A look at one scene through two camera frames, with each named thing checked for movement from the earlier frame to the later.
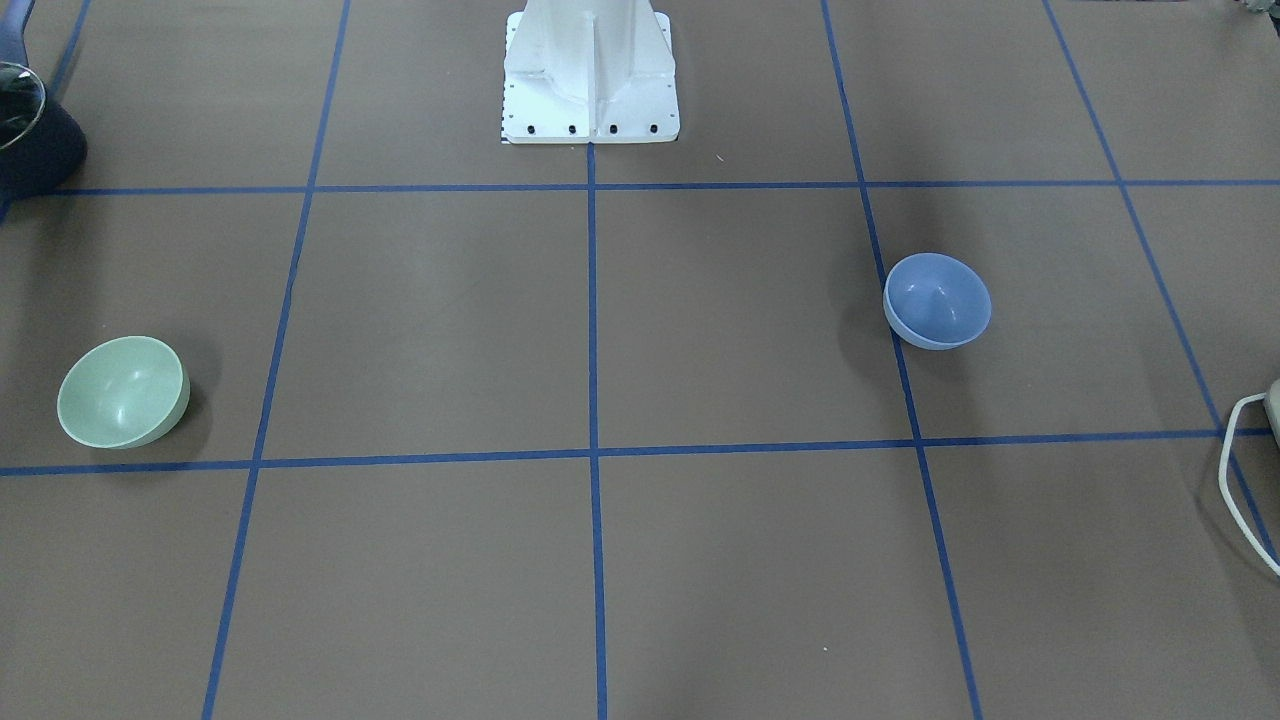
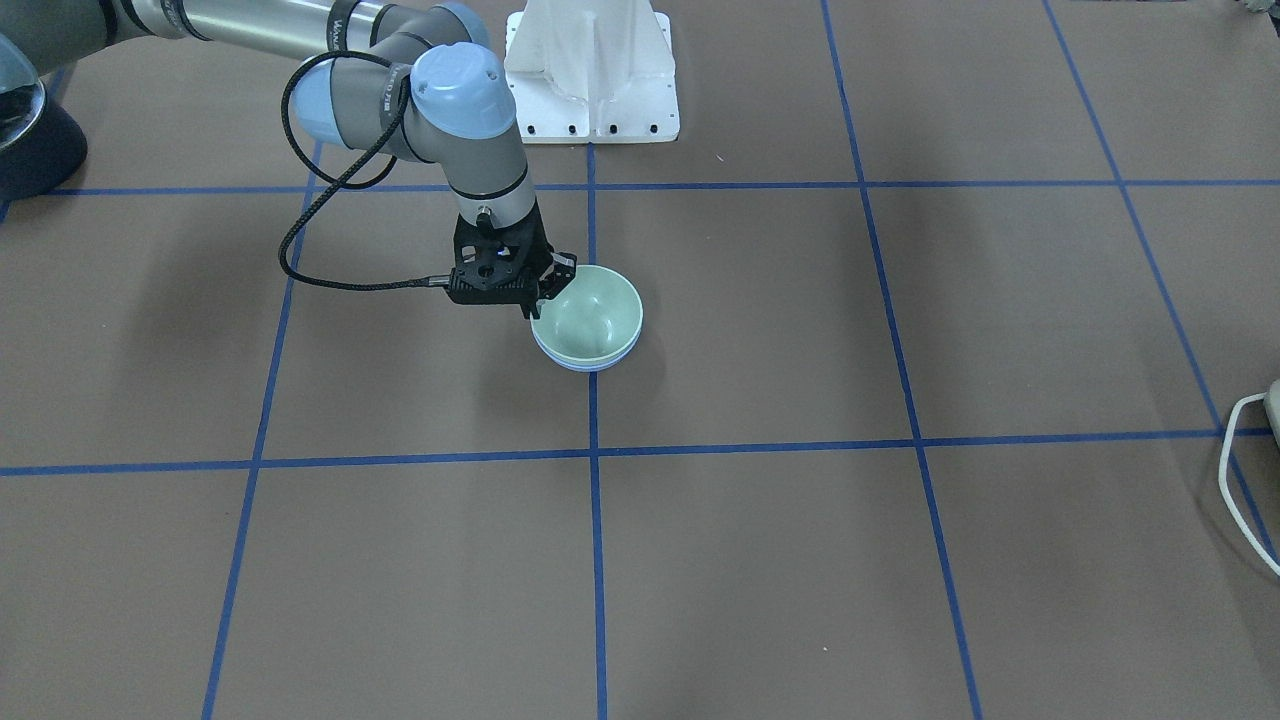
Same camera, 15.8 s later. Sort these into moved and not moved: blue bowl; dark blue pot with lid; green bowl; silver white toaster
Moved: green bowl; blue bowl
Not moved: silver white toaster; dark blue pot with lid
